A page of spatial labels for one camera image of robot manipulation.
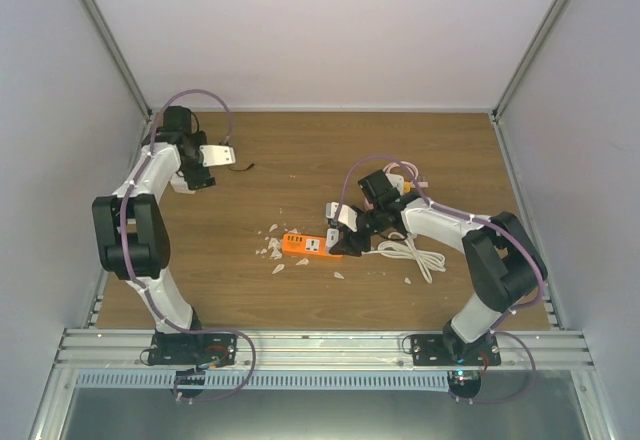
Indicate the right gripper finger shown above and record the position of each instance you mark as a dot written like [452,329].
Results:
[351,244]
[347,225]

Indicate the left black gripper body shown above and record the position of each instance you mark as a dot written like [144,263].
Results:
[191,160]

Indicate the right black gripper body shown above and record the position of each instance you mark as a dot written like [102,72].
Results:
[376,220]

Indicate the white USB charger plug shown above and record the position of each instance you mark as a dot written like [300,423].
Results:
[332,238]

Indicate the white tiger cube plug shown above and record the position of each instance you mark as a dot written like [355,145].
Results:
[180,185]

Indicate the orange power strip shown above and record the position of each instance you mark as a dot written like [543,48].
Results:
[306,245]

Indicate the black power adapter with cable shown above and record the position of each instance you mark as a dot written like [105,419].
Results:
[241,169]

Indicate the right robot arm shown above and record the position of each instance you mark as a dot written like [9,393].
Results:
[503,263]

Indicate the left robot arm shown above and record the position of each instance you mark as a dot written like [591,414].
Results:
[132,238]

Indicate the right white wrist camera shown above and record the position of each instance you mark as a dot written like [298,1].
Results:
[339,211]

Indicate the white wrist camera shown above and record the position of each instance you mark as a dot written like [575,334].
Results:
[217,155]
[339,211]

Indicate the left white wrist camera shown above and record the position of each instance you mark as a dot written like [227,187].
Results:
[217,155]

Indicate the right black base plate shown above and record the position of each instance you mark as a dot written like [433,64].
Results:
[434,349]

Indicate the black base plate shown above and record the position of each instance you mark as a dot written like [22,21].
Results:
[201,351]
[434,349]

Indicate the grey slotted cable duct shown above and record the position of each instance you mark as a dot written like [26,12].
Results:
[277,380]

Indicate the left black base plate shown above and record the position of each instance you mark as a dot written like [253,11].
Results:
[201,351]

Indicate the left aluminium corner post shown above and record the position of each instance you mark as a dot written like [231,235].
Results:
[114,52]

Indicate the aluminium corner post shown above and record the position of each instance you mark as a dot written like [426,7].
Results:
[114,52]
[540,37]

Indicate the aluminium rail front frame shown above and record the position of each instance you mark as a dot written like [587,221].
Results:
[295,350]

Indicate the right aluminium corner post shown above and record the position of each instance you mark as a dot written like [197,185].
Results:
[540,37]

